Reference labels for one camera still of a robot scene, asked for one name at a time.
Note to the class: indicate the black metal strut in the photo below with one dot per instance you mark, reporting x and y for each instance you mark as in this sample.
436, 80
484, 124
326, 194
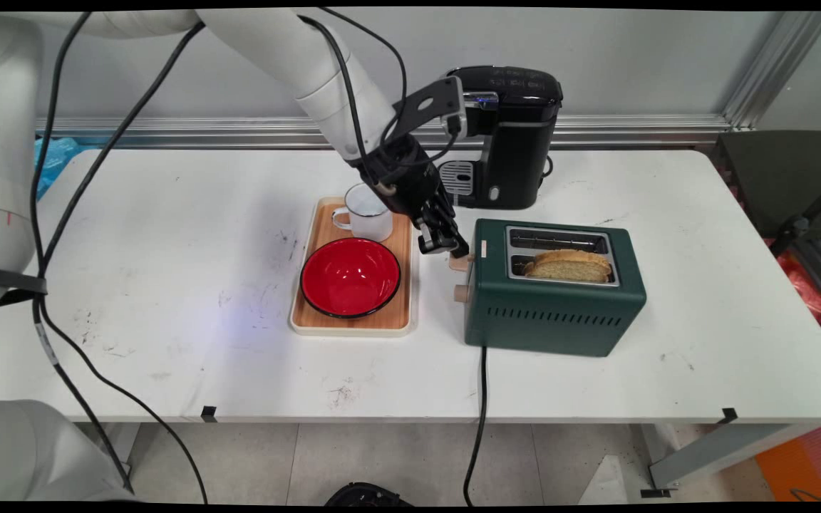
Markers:
806, 214

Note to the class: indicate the grey table leg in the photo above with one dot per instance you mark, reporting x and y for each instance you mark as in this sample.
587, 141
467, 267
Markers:
717, 450

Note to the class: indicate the beige toaster knob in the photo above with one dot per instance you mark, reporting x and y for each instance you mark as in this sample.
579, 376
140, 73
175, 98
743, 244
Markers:
461, 293

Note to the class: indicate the round black floor object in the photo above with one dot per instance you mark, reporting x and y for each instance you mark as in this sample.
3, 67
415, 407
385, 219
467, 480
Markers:
364, 495

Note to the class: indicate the black silver wrist camera bracket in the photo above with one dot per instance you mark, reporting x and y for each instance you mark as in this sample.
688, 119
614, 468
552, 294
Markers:
432, 103

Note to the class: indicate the black coffee machine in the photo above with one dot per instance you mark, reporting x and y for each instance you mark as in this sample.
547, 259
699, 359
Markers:
517, 142

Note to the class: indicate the beige toaster lever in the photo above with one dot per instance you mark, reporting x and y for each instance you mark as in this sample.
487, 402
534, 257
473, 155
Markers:
460, 263

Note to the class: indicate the black tape piece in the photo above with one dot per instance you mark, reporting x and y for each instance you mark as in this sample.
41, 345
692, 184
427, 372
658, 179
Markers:
730, 415
209, 413

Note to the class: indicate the white enamel mug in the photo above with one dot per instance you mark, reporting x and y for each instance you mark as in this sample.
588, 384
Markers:
371, 222

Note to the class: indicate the green toaster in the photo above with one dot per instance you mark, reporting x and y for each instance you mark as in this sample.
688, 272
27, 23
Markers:
553, 320

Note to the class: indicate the red bowl with black rim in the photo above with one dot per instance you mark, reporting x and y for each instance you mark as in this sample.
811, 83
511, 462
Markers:
350, 278

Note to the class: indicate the wooden tray with cream rim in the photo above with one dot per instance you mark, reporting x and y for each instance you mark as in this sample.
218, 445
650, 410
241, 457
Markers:
389, 313

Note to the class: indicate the toasted bread slice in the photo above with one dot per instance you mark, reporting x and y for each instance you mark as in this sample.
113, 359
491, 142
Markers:
567, 268

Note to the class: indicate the horizontal aluminium rail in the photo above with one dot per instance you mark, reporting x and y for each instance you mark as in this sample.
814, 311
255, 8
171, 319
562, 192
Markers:
596, 132

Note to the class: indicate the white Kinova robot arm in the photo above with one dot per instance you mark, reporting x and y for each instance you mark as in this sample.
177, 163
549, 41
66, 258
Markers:
296, 50

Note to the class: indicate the orange floor mat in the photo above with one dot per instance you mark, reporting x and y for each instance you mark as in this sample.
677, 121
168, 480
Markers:
795, 463

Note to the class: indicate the blue patterned cloth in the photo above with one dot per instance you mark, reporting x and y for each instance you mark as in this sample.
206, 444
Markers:
58, 157

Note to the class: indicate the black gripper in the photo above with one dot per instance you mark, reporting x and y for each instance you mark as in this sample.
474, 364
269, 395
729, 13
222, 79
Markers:
407, 178

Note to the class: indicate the slanted aluminium post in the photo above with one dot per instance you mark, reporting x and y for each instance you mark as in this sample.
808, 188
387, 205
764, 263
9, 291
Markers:
774, 71

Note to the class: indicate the red plastic bag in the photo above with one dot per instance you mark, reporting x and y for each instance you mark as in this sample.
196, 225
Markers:
806, 288

